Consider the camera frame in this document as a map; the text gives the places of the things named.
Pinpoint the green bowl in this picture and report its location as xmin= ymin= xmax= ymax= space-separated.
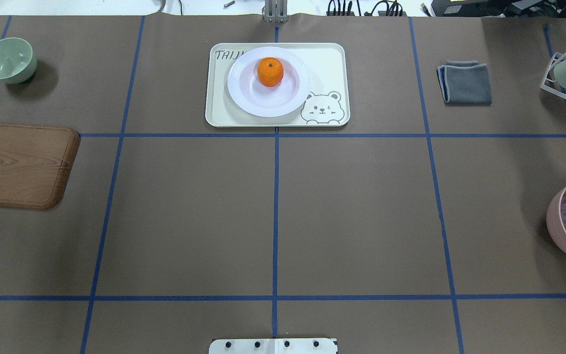
xmin=0 ymin=37 xmax=37 ymax=85

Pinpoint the wooden cutting board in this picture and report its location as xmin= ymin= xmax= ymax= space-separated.
xmin=0 ymin=123 xmax=81 ymax=210

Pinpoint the grey folded cloth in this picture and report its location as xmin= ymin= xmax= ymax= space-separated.
xmin=437 ymin=60 xmax=492 ymax=105

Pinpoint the cream bear tray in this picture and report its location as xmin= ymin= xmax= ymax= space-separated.
xmin=205 ymin=43 xmax=351 ymax=128

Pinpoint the white round plate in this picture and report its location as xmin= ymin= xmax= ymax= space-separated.
xmin=226 ymin=46 xmax=311 ymax=118

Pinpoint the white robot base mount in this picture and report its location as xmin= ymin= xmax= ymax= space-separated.
xmin=208 ymin=338 xmax=339 ymax=354

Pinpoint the orange fruit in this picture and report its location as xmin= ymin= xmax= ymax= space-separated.
xmin=257 ymin=58 xmax=284 ymax=88

